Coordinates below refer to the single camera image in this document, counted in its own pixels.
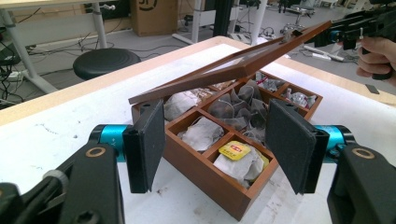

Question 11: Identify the pile of yellow label tea bags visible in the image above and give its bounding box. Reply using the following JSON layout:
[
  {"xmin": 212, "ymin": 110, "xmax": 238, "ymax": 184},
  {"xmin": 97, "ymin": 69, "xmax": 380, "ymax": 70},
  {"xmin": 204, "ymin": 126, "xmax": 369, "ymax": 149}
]
[{"xmin": 213, "ymin": 140, "xmax": 271, "ymax": 189}]

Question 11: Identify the black metal stand with base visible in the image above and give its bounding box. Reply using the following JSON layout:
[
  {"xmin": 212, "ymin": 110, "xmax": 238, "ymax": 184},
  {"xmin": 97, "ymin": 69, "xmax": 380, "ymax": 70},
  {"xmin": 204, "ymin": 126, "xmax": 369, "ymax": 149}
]
[{"xmin": 212, "ymin": 0, "xmax": 240, "ymax": 38}]

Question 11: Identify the pile of white tea bags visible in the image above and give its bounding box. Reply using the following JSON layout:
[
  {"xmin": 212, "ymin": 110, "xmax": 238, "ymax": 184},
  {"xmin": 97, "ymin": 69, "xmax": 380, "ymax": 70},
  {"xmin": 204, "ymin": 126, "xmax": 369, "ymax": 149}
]
[
  {"xmin": 177, "ymin": 116, "xmax": 225, "ymax": 154},
  {"xmin": 163, "ymin": 91, "xmax": 201, "ymax": 122}
]

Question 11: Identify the pile of clear wrapped tea packets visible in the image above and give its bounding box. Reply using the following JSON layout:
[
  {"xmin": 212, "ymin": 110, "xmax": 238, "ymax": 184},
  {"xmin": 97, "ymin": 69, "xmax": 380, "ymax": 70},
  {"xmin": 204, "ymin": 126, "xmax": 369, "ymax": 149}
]
[
  {"xmin": 284, "ymin": 88, "xmax": 318, "ymax": 110},
  {"xmin": 211, "ymin": 79, "xmax": 237, "ymax": 91},
  {"xmin": 254, "ymin": 72, "xmax": 285, "ymax": 93},
  {"xmin": 190, "ymin": 88, "xmax": 218, "ymax": 98}
]

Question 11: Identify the pile of dark tea bags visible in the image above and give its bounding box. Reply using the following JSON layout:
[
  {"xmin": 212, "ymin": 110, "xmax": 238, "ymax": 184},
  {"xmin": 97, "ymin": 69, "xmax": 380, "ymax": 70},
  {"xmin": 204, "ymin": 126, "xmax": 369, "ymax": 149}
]
[{"xmin": 207, "ymin": 79, "xmax": 269, "ymax": 146}]

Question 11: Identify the white power strip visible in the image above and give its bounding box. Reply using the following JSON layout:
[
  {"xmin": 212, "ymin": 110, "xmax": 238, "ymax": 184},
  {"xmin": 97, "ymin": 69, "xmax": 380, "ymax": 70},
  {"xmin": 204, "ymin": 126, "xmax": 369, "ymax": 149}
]
[{"xmin": 5, "ymin": 71, "xmax": 25, "ymax": 83}]

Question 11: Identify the dark tape strip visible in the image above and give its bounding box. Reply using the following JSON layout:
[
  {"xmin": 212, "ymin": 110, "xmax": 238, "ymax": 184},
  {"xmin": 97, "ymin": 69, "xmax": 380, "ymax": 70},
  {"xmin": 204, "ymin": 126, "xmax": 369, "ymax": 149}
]
[{"xmin": 364, "ymin": 83, "xmax": 382, "ymax": 95}]

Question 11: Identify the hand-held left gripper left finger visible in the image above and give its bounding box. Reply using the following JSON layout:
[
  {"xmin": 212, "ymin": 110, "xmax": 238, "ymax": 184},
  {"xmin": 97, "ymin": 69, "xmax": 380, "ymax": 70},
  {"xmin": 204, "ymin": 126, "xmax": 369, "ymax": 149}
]
[{"xmin": 121, "ymin": 98, "xmax": 166, "ymax": 194}]

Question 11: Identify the black round stool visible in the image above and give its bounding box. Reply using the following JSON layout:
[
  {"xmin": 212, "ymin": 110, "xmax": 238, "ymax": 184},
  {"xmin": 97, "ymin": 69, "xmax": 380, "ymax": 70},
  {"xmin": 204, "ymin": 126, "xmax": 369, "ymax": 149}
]
[{"xmin": 72, "ymin": 48, "xmax": 142, "ymax": 81}]

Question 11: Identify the wooden tea box with glass lid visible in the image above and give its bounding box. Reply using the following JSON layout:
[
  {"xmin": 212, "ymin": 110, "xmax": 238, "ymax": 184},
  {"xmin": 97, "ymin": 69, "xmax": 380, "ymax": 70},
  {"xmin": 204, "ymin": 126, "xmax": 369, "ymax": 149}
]
[{"xmin": 128, "ymin": 20, "xmax": 332, "ymax": 222}]

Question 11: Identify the cardboard box with black logo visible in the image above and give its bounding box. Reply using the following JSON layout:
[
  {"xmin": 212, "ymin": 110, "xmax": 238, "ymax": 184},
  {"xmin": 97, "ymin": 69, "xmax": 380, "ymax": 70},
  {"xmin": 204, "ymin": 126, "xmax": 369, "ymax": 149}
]
[{"xmin": 130, "ymin": 0, "xmax": 179, "ymax": 38}]

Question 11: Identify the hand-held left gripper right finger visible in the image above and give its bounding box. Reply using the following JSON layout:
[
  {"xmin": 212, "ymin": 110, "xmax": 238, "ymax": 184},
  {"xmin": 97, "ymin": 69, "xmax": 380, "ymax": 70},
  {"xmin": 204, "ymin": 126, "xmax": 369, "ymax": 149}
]
[{"xmin": 264, "ymin": 98, "xmax": 331, "ymax": 196}]

